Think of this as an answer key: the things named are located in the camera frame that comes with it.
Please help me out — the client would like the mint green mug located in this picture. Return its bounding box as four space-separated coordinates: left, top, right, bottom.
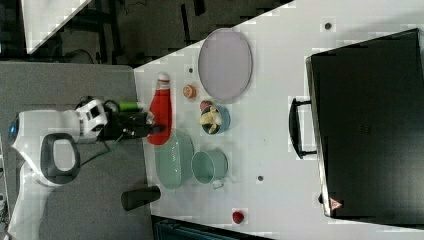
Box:
191 149 228 189

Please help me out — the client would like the black table clamp post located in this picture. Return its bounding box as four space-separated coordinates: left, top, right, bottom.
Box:
121 186 161 211

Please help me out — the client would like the toy strawberry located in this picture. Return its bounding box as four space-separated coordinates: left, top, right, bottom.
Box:
200 100 212 112

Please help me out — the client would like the toy orange slice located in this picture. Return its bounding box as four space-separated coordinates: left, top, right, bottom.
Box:
183 84 197 99

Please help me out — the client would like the green oval strainer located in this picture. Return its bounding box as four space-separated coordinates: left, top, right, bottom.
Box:
154 129 194 190

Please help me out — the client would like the blue bowl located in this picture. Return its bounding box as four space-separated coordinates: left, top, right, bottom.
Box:
199 105 230 135

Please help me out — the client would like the green cylinder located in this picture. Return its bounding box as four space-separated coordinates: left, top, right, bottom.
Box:
118 101 143 112

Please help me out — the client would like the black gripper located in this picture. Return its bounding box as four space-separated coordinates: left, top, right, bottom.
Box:
99 101 166 141

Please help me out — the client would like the black microwave oven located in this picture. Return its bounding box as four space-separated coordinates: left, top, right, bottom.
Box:
305 28 424 229

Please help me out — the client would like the red ketchup bottle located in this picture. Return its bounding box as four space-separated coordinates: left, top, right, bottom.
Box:
148 72 172 145

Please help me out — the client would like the toy banana peel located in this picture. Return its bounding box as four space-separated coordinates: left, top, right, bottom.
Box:
199 106 222 134

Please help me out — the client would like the small red toy fruit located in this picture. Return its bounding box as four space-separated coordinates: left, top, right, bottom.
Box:
232 211 244 224

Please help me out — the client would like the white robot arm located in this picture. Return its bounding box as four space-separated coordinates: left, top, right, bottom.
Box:
8 99 165 240

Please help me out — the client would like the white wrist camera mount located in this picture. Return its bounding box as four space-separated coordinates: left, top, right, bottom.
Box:
76 99 108 143

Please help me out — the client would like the round lilac plate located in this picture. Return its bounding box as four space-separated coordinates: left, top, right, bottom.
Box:
198 28 253 104

